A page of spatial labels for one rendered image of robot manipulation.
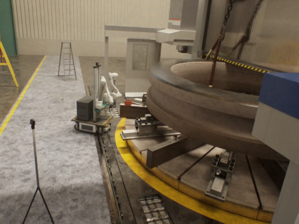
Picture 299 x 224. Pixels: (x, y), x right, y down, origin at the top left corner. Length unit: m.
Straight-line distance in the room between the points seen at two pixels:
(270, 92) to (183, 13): 7.20
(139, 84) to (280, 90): 8.46
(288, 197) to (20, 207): 3.88
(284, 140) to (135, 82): 8.44
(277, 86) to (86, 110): 5.39
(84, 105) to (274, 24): 5.29
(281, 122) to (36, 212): 3.78
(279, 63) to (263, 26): 1.18
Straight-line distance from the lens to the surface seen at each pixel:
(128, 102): 6.58
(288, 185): 1.53
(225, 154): 4.47
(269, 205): 4.56
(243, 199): 4.47
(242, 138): 4.49
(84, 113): 6.44
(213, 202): 4.57
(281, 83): 1.44
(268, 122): 1.52
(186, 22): 8.57
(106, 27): 8.93
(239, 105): 4.27
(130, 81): 9.54
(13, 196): 4.81
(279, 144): 1.49
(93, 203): 4.40
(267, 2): 7.60
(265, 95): 1.51
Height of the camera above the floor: 2.92
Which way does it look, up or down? 19 degrees down
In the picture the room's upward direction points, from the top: 4 degrees clockwise
